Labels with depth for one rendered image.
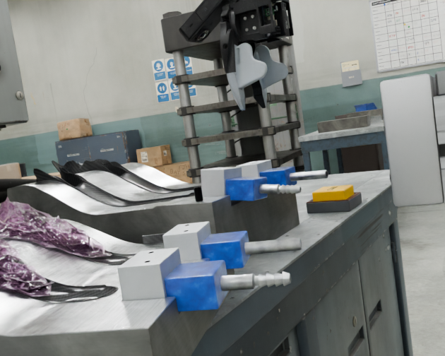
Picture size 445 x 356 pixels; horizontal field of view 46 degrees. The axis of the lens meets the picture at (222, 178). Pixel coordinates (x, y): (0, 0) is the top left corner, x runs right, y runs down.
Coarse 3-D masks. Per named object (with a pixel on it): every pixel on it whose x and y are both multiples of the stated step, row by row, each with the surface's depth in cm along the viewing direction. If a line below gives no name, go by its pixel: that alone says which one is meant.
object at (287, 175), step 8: (264, 160) 81; (248, 168) 78; (256, 168) 77; (264, 168) 79; (272, 168) 80; (280, 168) 78; (288, 168) 77; (248, 176) 78; (256, 176) 77; (264, 176) 77; (272, 176) 77; (280, 176) 76; (288, 176) 77; (296, 176) 76; (304, 176) 76; (312, 176) 75; (320, 176) 75; (280, 184) 76; (288, 184) 76
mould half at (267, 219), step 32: (32, 192) 80; (64, 192) 80; (128, 192) 86; (192, 192) 80; (96, 224) 74; (128, 224) 71; (160, 224) 68; (224, 224) 66; (256, 224) 74; (288, 224) 83
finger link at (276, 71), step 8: (256, 48) 80; (264, 48) 79; (256, 56) 80; (264, 56) 80; (272, 64) 80; (280, 64) 79; (272, 72) 80; (280, 72) 80; (264, 80) 81; (272, 80) 81; (280, 80) 80; (256, 88) 81; (264, 88) 81; (256, 96) 81; (264, 96) 81; (264, 104) 81
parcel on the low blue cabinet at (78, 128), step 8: (72, 120) 776; (80, 120) 775; (88, 120) 795; (64, 128) 780; (72, 128) 775; (80, 128) 774; (88, 128) 792; (64, 136) 784; (72, 136) 778; (80, 136) 775
